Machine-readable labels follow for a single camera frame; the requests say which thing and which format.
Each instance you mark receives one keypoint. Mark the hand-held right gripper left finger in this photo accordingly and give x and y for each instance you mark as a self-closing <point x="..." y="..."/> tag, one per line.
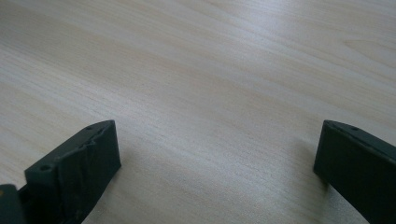
<point x="77" y="174"/>

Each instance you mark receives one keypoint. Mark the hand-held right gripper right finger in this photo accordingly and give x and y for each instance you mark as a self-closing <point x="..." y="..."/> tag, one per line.
<point x="358" y="168"/>

